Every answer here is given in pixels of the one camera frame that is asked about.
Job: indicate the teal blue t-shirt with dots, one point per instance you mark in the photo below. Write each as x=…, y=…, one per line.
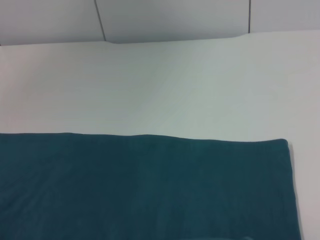
x=150, y=187

